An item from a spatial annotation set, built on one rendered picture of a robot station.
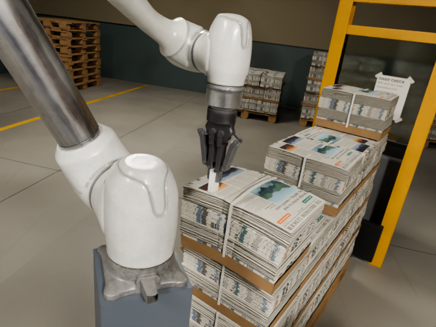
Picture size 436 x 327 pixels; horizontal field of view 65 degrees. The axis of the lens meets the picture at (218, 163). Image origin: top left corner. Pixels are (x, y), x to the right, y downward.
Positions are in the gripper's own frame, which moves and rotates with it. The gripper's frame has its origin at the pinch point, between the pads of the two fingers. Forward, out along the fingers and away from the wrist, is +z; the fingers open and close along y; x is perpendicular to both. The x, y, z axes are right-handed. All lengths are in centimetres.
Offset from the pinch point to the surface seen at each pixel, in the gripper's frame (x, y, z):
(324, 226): -60, -17, 33
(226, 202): -8.8, 0.4, 10.3
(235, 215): -8.8, -3.4, 13.2
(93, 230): -65, 149, 116
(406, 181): -182, -34, 45
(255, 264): -7.8, -13.1, 25.1
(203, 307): -12, 6, 58
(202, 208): -8.2, 8.8, 15.7
